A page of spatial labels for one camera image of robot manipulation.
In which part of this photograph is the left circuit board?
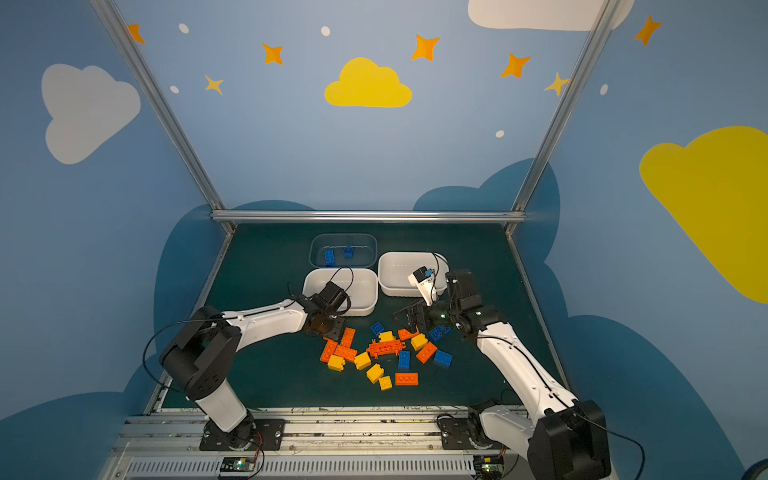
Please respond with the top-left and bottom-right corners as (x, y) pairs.
(218, 457), (255, 478)

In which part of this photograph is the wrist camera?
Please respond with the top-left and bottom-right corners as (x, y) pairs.
(407, 266), (438, 306)
(315, 281), (351, 315)

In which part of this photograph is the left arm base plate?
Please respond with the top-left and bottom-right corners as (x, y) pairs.
(199, 418), (286, 452)

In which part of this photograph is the circuit board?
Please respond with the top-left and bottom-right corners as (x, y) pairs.
(218, 457), (255, 478)
(473, 457), (505, 480)

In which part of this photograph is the aluminium frame right post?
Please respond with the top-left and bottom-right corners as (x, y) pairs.
(505, 0), (622, 240)

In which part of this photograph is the blue brick upper right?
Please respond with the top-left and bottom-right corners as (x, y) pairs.
(428, 325), (451, 343)

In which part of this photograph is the small yellow brick bottom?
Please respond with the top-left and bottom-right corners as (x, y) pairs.
(378, 376), (393, 391)

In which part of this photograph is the orange brick bottom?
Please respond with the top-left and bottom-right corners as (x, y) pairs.
(395, 372), (419, 386)

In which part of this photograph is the aluminium frame left post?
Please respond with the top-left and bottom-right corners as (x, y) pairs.
(90, 0), (225, 213)

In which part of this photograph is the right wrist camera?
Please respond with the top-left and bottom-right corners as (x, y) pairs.
(407, 266), (438, 306)

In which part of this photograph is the blue long brick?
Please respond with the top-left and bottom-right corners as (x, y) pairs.
(324, 249), (336, 267)

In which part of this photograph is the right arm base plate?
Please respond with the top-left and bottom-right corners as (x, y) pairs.
(436, 416), (501, 450)

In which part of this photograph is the white container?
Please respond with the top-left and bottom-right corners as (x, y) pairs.
(302, 267), (379, 317)
(378, 251), (449, 298)

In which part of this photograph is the aluminium front rail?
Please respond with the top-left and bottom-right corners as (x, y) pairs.
(99, 405), (533, 479)

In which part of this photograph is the clear plastic container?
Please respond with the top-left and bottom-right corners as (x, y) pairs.
(309, 233), (378, 268)

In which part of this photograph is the white container left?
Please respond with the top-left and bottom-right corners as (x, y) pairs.
(302, 267), (379, 317)

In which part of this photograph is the orange brick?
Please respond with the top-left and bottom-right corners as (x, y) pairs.
(395, 372), (419, 386)
(416, 342), (437, 364)
(340, 327), (356, 348)
(334, 345), (358, 362)
(320, 339), (338, 363)
(398, 329), (420, 341)

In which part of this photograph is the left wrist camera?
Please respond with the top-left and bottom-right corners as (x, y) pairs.
(315, 281), (351, 315)

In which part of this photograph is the white container right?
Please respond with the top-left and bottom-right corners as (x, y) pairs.
(378, 251), (449, 298)

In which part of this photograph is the right circuit board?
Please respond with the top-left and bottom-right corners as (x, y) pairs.
(473, 457), (505, 480)

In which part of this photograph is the aluminium frame post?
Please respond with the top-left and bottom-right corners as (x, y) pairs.
(505, 0), (622, 240)
(90, 0), (225, 213)

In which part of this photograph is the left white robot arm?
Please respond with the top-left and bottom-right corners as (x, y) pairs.
(160, 292), (351, 434)

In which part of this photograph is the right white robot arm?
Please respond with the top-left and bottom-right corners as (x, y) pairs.
(380, 266), (612, 479)

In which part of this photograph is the orange lego chassis piece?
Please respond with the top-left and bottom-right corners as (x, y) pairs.
(366, 340), (406, 359)

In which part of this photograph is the aluminium frame back bar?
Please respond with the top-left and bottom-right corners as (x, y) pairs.
(211, 210), (526, 223)

